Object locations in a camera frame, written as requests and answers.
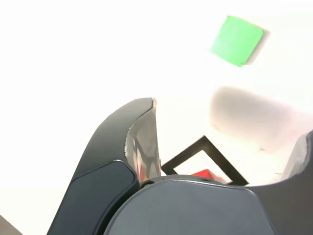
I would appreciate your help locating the green cube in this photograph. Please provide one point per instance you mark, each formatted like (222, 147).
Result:
(236, 40)

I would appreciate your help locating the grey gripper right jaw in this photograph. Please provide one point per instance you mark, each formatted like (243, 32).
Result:
(195, 210)

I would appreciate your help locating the black tape square outline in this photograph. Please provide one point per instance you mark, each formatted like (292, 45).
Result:
(215, 151)

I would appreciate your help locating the red cube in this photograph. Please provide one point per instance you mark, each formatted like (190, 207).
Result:
(205, 173)

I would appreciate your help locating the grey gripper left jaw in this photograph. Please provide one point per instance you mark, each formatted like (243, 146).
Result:
(97, 183)

